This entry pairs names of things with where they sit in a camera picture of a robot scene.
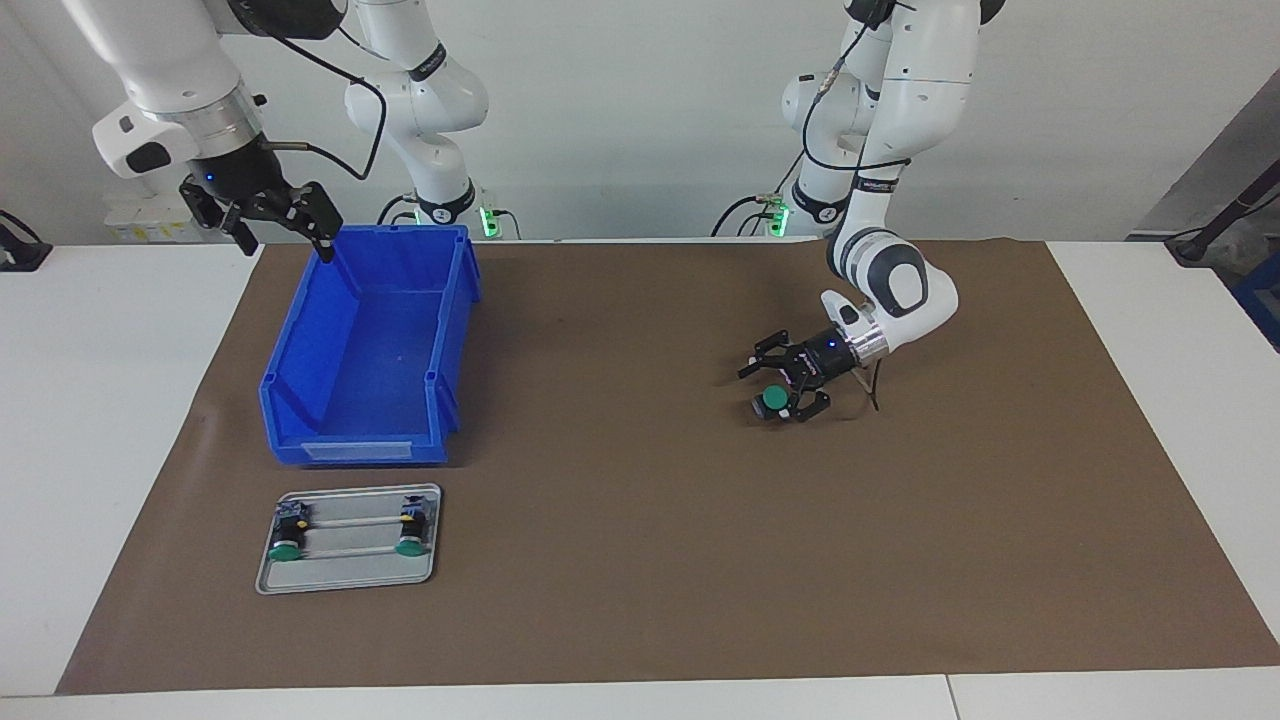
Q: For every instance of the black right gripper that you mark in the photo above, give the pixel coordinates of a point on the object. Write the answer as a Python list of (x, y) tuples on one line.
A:
[(245, 182)]

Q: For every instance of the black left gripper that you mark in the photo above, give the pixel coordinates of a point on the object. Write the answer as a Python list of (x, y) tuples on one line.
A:
[(825, 362)]

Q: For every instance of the green push button switch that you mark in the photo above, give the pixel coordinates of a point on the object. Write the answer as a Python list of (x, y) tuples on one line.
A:
[(775, 400), (290, 532), (410, 527)]

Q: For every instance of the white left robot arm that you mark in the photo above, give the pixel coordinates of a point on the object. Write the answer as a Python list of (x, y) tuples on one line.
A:
[(910, 80)]

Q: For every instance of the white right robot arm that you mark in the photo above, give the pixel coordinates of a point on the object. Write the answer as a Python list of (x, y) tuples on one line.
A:
[(170, 60)]

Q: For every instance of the white box with yellow labels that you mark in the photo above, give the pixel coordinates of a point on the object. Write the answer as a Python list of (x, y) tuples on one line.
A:
[(140, 225)]

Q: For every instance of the blue plastic storage bin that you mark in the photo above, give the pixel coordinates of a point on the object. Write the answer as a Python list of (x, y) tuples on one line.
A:
[(370, 340)]

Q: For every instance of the brown paper table mat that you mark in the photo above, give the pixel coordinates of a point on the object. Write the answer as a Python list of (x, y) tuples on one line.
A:
[(700, 550)]

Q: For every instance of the black table clamp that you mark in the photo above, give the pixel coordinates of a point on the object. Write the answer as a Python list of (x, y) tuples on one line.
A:
[(20, 255)]

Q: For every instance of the thin metal rod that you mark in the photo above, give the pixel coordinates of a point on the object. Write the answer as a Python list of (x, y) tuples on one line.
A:
[(350, 550), (355, 521)]

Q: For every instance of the silver metal tray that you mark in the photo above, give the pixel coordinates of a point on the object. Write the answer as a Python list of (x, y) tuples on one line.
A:
[(350, 575)]

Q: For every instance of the black stand pole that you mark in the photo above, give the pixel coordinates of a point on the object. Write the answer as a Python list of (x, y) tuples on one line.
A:
[(1225, 215)]

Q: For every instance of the blue crate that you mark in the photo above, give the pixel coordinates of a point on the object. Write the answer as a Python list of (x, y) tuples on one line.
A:
[(1262, 300)]

